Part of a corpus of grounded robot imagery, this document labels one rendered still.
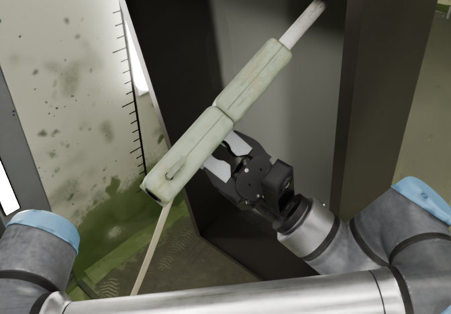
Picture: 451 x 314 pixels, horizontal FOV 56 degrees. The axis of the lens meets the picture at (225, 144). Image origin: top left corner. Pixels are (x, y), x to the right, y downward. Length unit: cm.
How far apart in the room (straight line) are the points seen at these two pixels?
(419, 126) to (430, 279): 170
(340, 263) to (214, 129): 28
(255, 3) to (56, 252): 86
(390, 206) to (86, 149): 141
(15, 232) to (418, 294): 56
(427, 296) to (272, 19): 89
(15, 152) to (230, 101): 118
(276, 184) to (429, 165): 169
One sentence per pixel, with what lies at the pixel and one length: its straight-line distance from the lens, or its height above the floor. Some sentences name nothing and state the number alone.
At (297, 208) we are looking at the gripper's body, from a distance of 66.
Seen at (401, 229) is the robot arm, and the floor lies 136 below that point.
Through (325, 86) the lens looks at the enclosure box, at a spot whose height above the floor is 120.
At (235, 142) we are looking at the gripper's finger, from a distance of 65.
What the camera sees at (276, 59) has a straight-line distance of 66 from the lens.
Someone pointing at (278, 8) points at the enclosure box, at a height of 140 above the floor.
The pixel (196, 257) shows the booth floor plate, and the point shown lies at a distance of 223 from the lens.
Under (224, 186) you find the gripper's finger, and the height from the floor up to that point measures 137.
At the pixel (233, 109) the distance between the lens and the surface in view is 61.
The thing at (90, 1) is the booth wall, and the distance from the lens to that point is 165.
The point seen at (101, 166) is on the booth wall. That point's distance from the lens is 193.
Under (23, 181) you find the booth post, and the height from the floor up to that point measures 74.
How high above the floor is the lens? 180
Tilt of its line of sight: 37 degrees down
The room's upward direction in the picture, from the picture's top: straight up
